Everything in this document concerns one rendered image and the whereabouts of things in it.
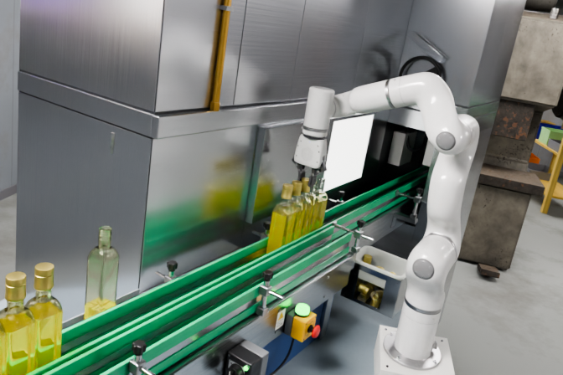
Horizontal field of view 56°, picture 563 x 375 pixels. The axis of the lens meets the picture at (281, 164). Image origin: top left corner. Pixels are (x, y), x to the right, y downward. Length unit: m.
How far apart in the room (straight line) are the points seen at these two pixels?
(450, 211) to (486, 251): 3.39
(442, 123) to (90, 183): 1.01
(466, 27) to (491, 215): 2.54
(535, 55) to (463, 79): 2.13
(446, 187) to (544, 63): 3.24
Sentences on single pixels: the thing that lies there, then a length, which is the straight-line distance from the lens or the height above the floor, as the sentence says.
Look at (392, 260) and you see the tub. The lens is 2.20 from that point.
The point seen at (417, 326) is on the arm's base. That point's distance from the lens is 1.81.
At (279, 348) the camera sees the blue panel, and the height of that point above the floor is 0.84.
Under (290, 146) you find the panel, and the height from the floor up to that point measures 1.41.
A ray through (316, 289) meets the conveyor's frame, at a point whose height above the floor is 1.01.
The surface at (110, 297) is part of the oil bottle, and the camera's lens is 1.41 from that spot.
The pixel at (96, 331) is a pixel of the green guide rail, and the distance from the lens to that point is 1.37.
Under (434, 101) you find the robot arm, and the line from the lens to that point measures 1.57.
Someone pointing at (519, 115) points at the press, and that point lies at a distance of 4.84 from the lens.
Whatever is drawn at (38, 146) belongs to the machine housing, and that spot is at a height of 1.35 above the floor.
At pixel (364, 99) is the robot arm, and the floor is 1.65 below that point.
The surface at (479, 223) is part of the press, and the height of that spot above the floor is 0.38.
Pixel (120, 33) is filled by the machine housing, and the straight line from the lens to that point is 1.49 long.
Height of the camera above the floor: 1.86
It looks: 16 degrees down
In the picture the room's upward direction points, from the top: 9 degrees clockwise
